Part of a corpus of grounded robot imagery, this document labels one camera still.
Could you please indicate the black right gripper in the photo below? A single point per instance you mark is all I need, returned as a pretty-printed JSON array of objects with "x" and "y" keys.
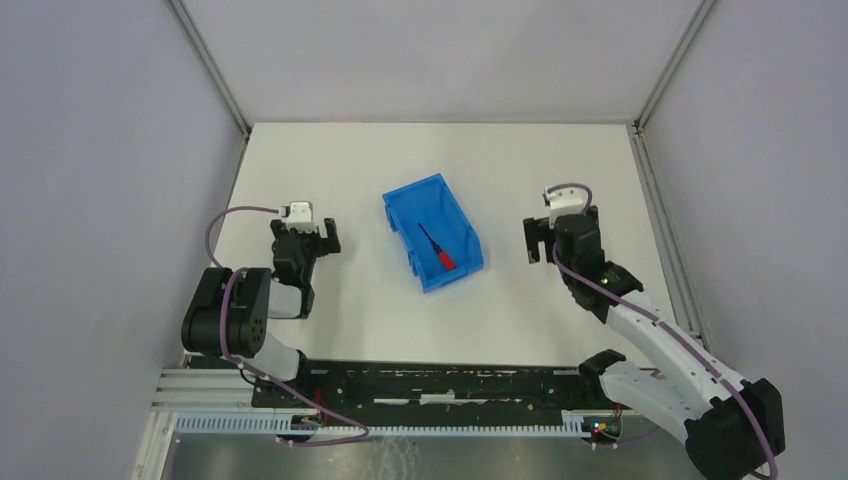
[{"x": 548, "y": 234}]

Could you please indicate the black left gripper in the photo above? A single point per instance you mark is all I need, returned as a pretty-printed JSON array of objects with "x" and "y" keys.
[{"x": 308, "y": 240}]

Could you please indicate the red handled screwdriver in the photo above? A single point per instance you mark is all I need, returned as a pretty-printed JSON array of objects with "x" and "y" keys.
[{"x": 446, "y": 261}]

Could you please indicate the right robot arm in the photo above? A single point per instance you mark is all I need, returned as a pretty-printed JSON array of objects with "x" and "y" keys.
[{"x": 730, "y": 427}]

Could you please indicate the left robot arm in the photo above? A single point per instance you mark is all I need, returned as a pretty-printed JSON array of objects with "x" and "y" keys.
[{"x": 228, "y": 315}]

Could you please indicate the blue plastic storage bin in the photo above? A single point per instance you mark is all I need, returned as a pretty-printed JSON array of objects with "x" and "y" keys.
[{"x": 430, "y": 201}]

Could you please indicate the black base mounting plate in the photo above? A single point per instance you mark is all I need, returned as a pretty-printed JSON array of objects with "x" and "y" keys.
[{"x": 428, "y": 394}]

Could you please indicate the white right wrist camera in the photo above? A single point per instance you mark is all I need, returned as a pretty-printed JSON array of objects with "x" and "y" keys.
[{"x": 566, "y": 201}]

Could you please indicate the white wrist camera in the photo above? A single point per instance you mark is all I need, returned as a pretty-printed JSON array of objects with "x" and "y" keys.
[
  {"x": 566, "y": 201},
  {"x": 298, "y": 216}
]

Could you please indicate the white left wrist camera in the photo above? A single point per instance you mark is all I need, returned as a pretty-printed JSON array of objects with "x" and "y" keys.
[{"x": 298, "y": 216}]

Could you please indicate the right aluminium corner post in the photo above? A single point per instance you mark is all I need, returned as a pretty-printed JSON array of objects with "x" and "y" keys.
[{"x": 686, "y": 41}]

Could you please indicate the aluminium corner post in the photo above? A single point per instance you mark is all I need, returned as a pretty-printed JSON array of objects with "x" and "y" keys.
[
  {"x": 180, "y": 11},
  {"x": 686, "y": 41}
]

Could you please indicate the right aluminium side rail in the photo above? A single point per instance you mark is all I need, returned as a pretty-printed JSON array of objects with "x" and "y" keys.
[{"x": 681, "y": 292}]

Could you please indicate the left aluminium corner post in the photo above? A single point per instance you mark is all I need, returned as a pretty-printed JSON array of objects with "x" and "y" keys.
[{"x": 180, "y": 11}]

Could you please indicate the white slotted cable duct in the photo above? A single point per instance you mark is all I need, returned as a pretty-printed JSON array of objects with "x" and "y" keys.
[{"x": 569, "y": 426}]

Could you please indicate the aluminium front frame rail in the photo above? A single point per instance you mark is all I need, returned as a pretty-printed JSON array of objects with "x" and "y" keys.
[{"x": 207, "y": 388}]

